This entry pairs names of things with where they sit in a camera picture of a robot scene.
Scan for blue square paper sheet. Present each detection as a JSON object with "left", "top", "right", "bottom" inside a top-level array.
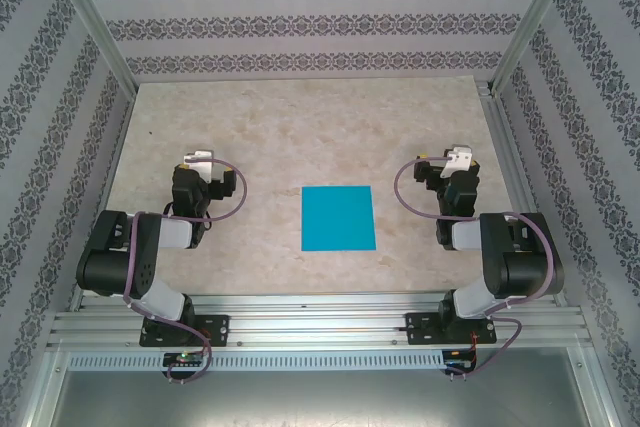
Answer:
[{"left": 300, "top": 185, "right": 377, "bottom": 252}]

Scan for grey sheet metal panel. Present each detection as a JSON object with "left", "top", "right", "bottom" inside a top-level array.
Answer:
[{"left": 19, "top": 349, "right": 621, "bottom": 427}]

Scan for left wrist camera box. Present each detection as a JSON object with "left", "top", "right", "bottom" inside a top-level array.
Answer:
[{"left": 183, "top": 149, "right": 217, "bottom": 174}]

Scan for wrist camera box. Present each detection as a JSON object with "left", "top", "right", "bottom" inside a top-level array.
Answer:
[
  {"left": 183, "top": 149, "right": 217, "bottom": 174},
  {"left": 443, "top": 144, "right": 474, "bottom": 179}
]

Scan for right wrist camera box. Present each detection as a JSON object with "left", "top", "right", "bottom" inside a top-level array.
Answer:
[{"left": 443, "top": 144, "right": 474, "bottom": 179}]

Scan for aluminium side rail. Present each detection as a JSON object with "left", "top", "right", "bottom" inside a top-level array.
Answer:
[
  {"left": 69, "top": 91, "right": 136, "bottom": 311},
  {"left": 474, "top": 74, "right": 569, "bottom": 308}
]

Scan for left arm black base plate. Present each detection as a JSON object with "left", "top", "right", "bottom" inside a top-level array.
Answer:
[{"left": 139, "top": 314, "right": 231, "bottom": 348}]

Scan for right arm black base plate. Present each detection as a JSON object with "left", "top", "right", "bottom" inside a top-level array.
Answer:
[{"left": 404, "top": 311, "right": 499, "bottom": 347}]

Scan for long aluminium mounting rail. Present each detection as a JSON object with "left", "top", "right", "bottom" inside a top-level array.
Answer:
[{"left": 47, "top": 294, "right": 594, "bottom": 351}]

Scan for aluminium frame post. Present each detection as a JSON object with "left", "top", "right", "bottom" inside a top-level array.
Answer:
[
  {"left": 489, "top": 0, "right": 584, "bottom": 96},
  {"left": 42, "top": 0, "right": 139, "bottom": 93}
]

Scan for slotted grey cable duct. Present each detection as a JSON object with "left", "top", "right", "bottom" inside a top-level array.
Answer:
[{"left": 67, "top": 350, "right": 446, "bottom": 372}]

